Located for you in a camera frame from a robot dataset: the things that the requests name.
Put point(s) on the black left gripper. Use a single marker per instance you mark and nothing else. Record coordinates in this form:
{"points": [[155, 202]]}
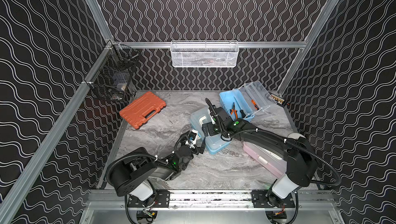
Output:
{"points": [[192, 145]]}

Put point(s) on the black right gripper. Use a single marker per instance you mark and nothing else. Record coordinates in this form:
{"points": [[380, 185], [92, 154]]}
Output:
{"points": [[208, 126]]}

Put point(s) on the blue toolbox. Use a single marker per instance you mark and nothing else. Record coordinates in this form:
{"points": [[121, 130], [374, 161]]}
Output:
{"points": [[242, 97], [201, 121]]}

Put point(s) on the pink toolbox with clear lid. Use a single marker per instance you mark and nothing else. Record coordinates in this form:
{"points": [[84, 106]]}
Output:
{"points": [[269, 160]]}

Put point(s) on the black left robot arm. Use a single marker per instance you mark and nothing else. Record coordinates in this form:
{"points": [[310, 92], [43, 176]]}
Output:
{"points": [[129, 175]]}

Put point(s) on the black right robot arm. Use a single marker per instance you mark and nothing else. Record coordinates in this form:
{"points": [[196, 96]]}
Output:
{"points": [[301, 160]]}

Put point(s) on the orange screwdriver in tray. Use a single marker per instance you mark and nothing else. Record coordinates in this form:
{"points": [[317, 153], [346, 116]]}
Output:
{"points": [[255, 104]]}

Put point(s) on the red plastic tool case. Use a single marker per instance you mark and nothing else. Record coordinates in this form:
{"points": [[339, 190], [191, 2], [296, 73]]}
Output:
{"points": [[141, 110]]}

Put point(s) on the screwdriver bit holder box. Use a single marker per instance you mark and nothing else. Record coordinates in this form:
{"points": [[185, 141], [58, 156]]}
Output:
{"points": [[279, 100]]}

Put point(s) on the white tape roll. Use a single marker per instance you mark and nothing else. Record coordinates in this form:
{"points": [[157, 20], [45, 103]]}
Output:
{"points": [[295, 135]]}

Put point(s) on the orange handled pliers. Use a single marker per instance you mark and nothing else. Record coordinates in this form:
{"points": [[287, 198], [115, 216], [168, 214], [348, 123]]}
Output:
{"points": [[233, 111]]}

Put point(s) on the black handled screwdriver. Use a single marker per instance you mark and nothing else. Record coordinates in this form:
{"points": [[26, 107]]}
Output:
{"points": [[243, 114]]}

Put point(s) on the white wire mesh basket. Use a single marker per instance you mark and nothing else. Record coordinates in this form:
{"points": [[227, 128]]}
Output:
{"points": [[204, 54]]}

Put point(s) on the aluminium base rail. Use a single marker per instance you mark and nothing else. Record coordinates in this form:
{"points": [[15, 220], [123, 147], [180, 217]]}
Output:
{"points": [[216, 199]]}

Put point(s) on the black wire basket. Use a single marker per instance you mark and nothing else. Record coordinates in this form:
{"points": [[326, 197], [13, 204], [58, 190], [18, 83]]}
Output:
{"points": [[114, 80]]}

